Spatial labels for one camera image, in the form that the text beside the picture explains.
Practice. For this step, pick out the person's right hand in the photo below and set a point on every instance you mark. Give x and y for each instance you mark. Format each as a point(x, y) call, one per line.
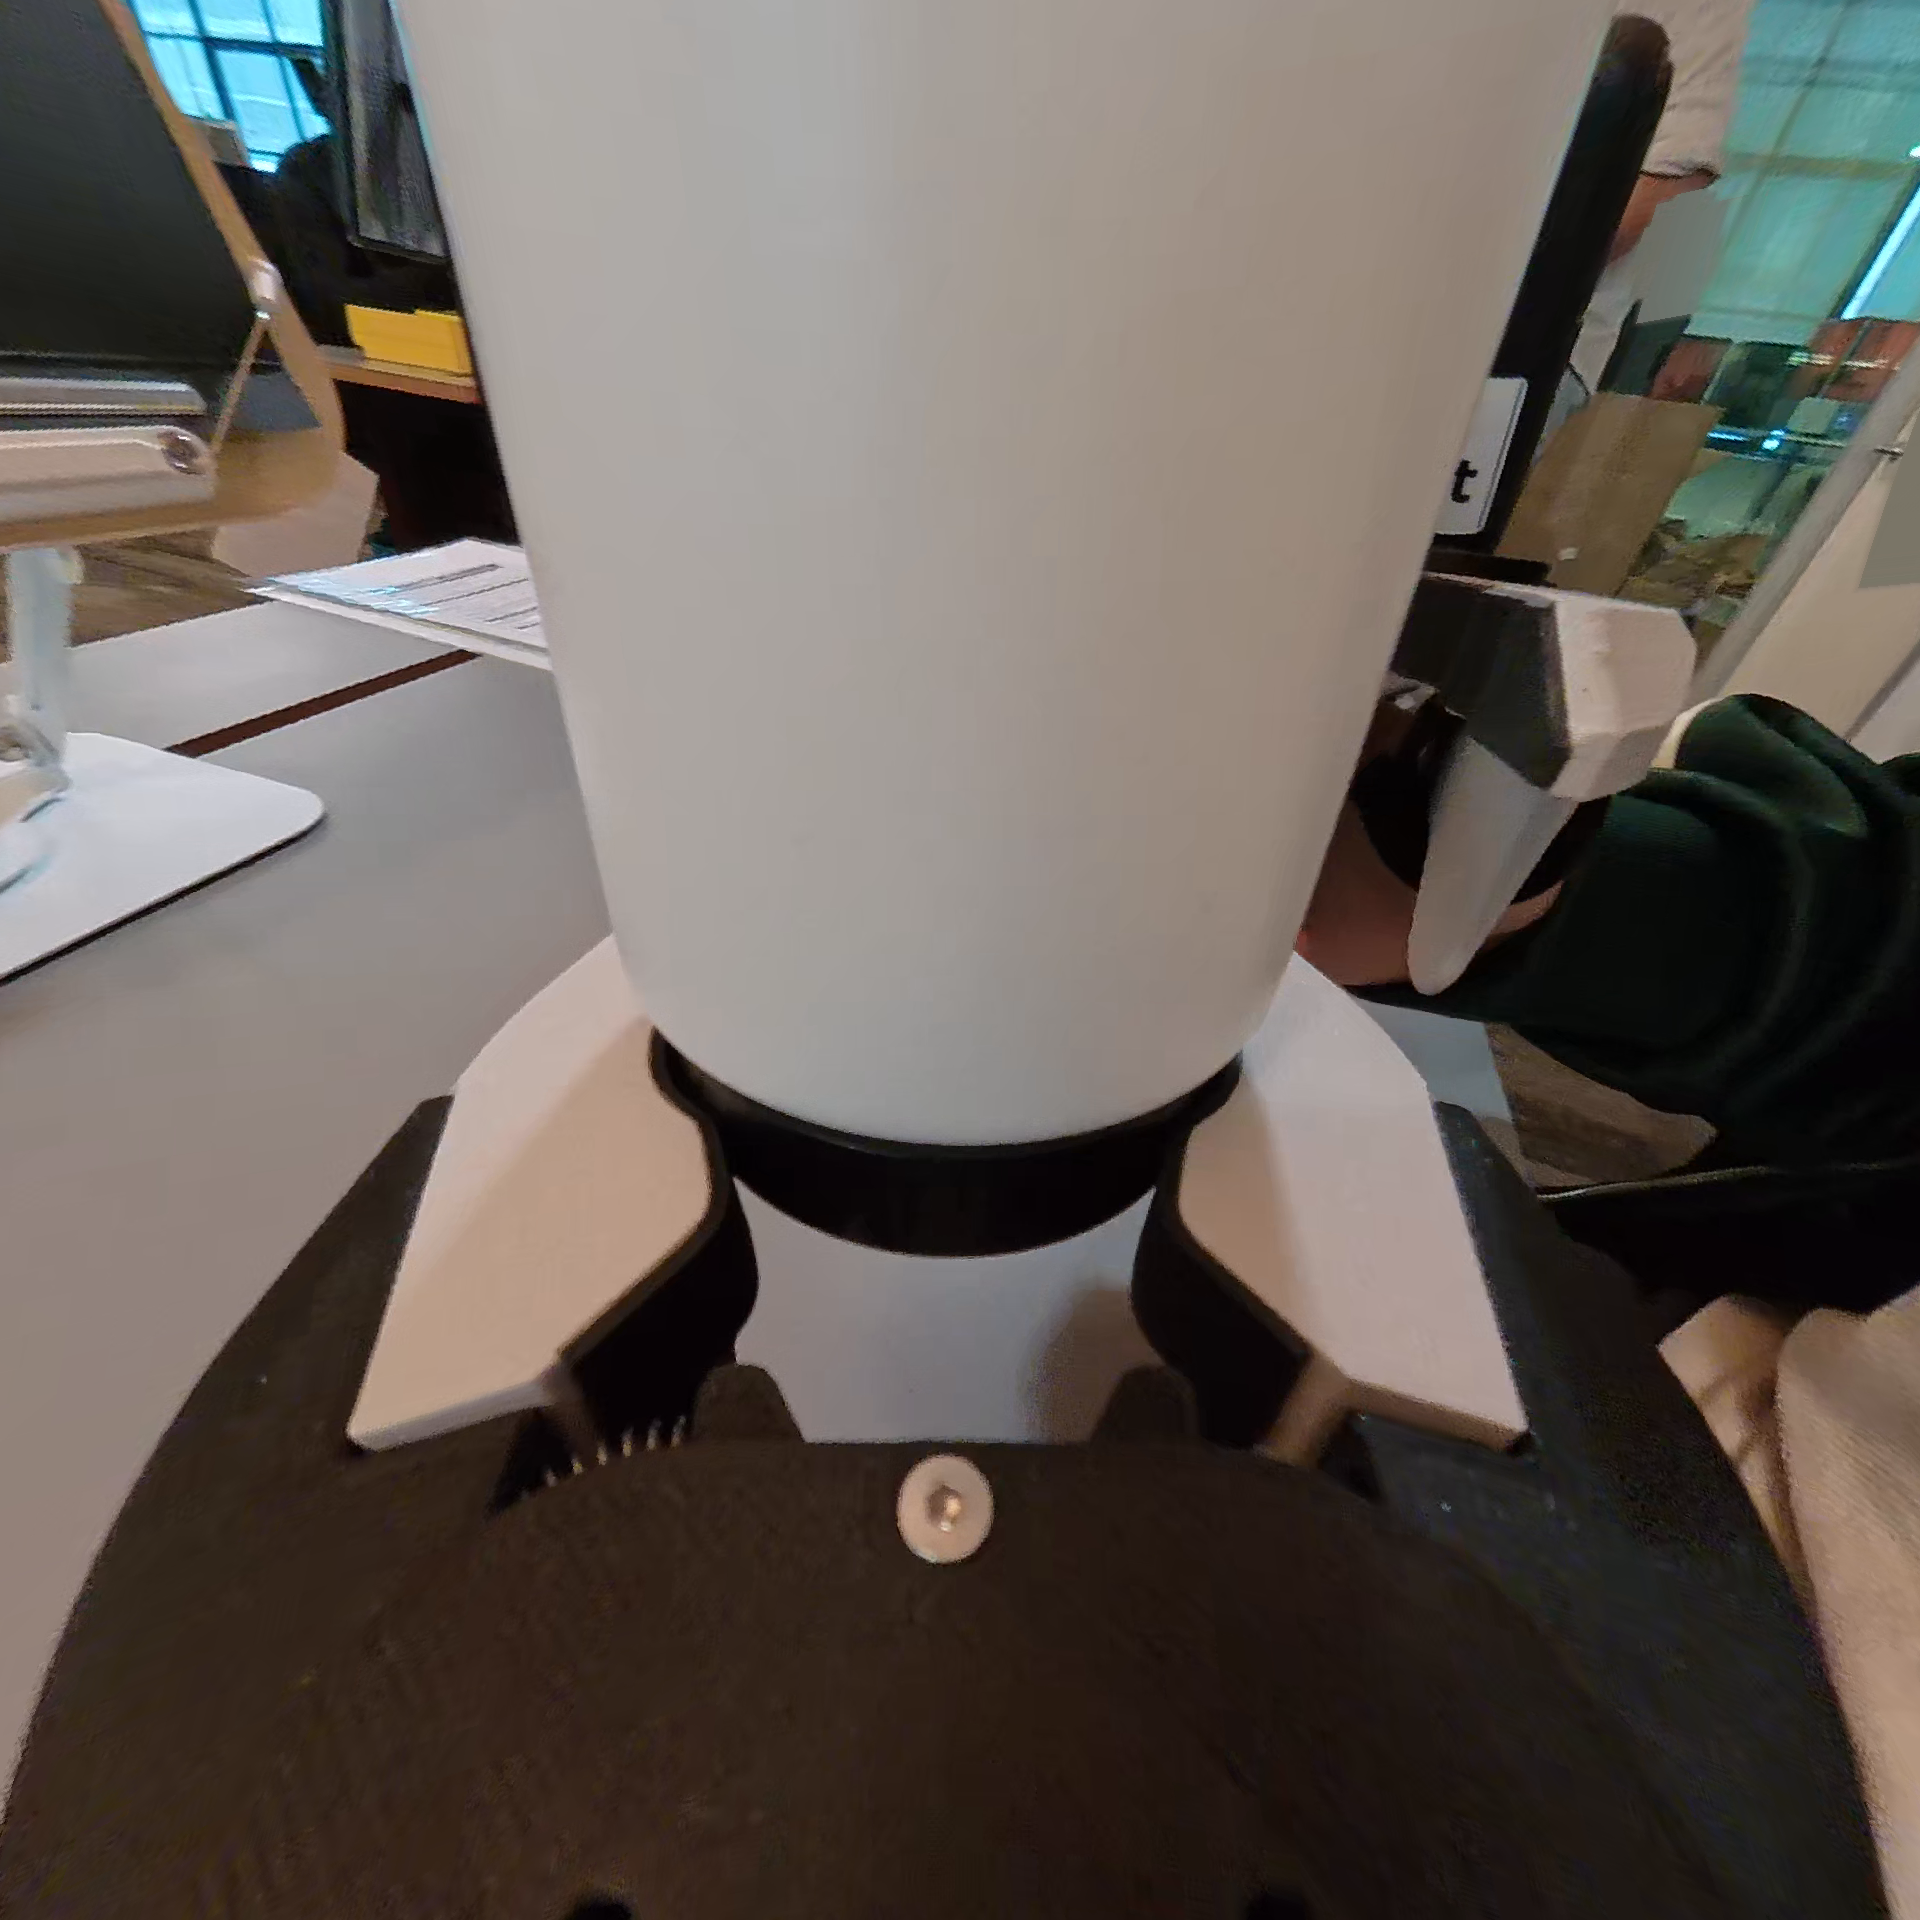
point(1357, 929)

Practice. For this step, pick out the white water bottle black cap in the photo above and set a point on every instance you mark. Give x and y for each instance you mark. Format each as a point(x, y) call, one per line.
point(974, 523)

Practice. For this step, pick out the printed paper sheet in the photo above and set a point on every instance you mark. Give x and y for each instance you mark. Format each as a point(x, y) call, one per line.
point(434, 592)

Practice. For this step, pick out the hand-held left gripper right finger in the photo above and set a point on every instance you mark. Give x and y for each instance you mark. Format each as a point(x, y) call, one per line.
point(1350, 1216)

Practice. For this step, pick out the brown cardboard box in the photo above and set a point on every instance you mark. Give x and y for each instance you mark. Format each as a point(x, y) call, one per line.
point(1611, 481)

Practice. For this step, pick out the silver stand with tan board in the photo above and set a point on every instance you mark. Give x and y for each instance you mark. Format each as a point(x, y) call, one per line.
point(148, 842)

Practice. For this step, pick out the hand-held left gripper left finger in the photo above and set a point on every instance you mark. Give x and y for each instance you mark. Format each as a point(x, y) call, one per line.
point(554, 1216)

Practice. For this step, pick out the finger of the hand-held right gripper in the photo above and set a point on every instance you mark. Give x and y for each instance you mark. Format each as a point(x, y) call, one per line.
point(1620, 676)

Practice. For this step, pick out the yellow plastic bin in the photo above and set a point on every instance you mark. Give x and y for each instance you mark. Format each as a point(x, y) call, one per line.
point(404, 338)

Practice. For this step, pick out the person's right forearm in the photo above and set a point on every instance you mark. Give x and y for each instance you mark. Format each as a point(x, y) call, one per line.
point(1724, 929)

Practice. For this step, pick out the black laptop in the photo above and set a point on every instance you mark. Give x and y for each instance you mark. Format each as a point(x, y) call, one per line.
point(90, 182)

